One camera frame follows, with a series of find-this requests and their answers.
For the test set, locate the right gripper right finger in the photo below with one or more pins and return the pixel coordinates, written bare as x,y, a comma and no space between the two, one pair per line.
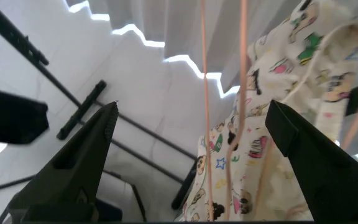
331,186

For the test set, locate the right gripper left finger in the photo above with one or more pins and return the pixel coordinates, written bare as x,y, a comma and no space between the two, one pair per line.
67,186

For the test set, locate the black garment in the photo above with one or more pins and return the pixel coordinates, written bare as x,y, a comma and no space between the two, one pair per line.
11,118

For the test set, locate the cream printed garment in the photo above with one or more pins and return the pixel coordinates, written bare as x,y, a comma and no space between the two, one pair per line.
291,62

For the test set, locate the black clothes rack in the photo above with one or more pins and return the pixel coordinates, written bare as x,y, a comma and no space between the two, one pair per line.
79,113

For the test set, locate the white curtain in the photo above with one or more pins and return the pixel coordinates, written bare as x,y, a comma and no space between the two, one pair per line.
172,21

